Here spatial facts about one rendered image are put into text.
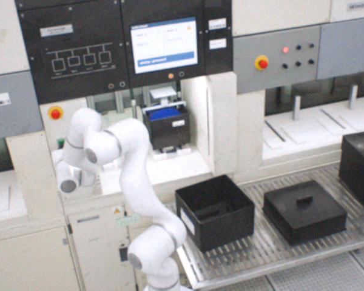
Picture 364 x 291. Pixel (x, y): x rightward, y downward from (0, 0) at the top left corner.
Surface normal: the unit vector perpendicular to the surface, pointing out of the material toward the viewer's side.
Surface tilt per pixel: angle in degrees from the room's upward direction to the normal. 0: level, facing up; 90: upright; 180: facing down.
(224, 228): 90
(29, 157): 90
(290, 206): 0
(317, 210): 0
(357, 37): 90
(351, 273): 0
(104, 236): 90
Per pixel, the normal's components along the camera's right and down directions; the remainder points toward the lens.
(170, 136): 0.29, 0.48
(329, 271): -0.06, -0.85
